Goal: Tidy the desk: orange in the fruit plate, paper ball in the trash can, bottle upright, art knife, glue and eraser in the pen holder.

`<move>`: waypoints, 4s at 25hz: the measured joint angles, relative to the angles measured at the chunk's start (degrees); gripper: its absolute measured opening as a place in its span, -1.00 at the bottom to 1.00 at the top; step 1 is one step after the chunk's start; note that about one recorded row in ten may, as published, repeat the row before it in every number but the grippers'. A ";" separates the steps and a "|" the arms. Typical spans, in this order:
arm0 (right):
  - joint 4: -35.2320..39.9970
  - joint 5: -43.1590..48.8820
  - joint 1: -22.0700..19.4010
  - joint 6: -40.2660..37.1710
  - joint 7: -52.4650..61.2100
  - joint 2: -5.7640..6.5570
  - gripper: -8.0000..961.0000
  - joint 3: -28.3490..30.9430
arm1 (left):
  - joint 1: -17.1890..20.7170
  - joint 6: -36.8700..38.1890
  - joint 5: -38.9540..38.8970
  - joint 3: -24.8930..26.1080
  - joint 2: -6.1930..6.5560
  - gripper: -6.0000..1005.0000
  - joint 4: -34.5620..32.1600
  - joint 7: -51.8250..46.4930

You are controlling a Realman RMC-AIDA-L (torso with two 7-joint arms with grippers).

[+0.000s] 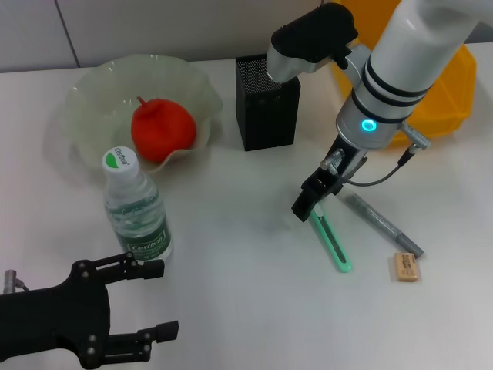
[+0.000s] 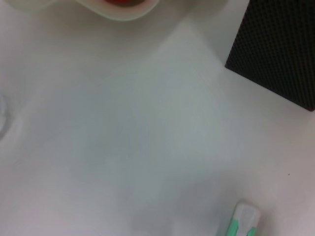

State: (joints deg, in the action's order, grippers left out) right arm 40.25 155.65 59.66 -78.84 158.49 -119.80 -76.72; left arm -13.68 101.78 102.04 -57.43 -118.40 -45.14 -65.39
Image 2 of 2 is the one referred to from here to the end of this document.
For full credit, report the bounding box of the black mesh pen holder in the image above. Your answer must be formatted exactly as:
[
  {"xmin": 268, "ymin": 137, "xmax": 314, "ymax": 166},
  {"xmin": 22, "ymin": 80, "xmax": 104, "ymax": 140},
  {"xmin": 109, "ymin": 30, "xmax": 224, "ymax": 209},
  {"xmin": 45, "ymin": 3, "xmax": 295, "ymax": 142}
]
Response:
[{"xmin": 224, "ymin": 0, "xmax": 315, "ymax": 112}]

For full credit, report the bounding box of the translucent green glass fruit plate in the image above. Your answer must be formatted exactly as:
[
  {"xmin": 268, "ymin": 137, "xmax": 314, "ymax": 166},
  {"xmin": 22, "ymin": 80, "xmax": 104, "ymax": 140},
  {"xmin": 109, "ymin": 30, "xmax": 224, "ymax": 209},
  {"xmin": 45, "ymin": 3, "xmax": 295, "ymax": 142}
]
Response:
[{"xmin": 4, "ymin": 0, "xmax": 160, "ymax": 22}]

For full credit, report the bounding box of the mint green utility knife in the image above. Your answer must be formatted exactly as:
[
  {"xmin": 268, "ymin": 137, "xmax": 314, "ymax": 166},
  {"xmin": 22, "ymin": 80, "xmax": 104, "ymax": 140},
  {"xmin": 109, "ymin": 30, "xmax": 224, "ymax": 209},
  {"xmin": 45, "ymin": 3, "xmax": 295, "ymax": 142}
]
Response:
[{"xmin": 226, "ymin": 203, "xmax": 261, "ymax": 236}]

